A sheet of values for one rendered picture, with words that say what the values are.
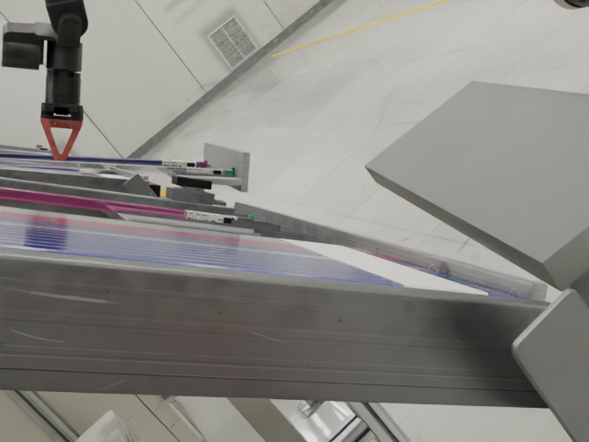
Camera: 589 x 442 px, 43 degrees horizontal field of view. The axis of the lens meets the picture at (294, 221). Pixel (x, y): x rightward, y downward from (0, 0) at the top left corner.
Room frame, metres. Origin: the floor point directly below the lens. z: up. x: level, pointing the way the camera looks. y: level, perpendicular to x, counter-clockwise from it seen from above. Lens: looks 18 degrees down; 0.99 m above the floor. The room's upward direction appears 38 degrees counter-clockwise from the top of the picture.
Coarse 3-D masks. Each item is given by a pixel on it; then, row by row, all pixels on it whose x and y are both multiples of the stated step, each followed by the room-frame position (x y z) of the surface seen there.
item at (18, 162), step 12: (72, 168) 1.22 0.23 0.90; (84, 168) 1.22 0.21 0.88; (96, 168) 1.22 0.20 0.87; (108, 168) 1.23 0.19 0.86; (120, 168) 1.23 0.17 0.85; (132, 168) 1.23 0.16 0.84; (144, 168) 1.23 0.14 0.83; (156, 168) 1.24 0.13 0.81; (168, 168) 1.24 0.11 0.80; (180, 168) 1.24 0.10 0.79
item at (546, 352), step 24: (552, 312) 0.33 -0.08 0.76; (576, 312) 0.34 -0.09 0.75; (528, 336) 0.33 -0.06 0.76; (552, 336) 0.33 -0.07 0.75; (576, 336) 0.33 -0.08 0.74; (528, 360) 0.33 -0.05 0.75; (552, 360) 0.33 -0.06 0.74; (576, 360) 0.33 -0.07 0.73; (552, 384) 0.33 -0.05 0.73; (576, 384) 0.33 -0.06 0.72; (552, 408) 0.33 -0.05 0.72; (576, 408) 0.33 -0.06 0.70; (336, 432) 1.07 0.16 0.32; (360, 432) 1.05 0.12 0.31; (576, 432) 0.33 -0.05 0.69
